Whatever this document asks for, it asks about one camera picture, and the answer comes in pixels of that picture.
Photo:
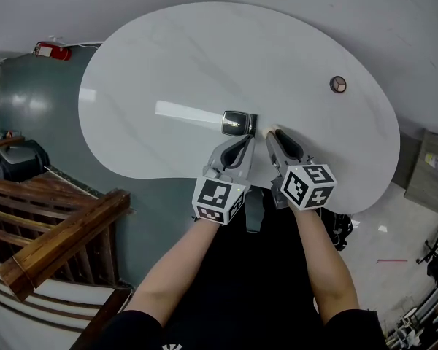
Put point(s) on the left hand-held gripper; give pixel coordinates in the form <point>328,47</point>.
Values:
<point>219,199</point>

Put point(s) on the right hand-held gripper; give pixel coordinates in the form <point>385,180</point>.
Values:
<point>308,188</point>

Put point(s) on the beige makeup sponge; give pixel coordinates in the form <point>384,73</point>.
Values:
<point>268,129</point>

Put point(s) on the grey square compact case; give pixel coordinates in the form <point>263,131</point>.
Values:
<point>235,123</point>

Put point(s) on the black lipstick tube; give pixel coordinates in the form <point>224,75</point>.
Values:
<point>253,124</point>

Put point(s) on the round eyeshadow compact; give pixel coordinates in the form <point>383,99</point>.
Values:
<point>338,84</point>

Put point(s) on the person's right forearm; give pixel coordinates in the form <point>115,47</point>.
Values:
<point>328,275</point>

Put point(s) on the person's left forearm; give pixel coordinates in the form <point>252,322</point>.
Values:
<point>175,275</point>

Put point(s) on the white kidney-shaped table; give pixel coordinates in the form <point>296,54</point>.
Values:
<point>175,68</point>

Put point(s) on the person's black clothed body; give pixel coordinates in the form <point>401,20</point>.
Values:
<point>248,297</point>

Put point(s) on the grey wooden shelf cabinet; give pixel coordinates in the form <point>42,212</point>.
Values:
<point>427,181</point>

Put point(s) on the yellow white paper label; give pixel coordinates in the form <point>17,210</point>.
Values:
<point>434,161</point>

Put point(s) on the red floor tape strip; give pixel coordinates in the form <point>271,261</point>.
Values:
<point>392,260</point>

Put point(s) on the brown wooden stair railing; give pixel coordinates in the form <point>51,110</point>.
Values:
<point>58,232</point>

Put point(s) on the red fire extinguisher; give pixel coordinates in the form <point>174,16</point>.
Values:
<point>53,51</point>

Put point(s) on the black bin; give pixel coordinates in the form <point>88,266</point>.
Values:
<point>18,162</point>

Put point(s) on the white stair steps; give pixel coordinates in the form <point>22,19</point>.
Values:
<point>40,305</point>

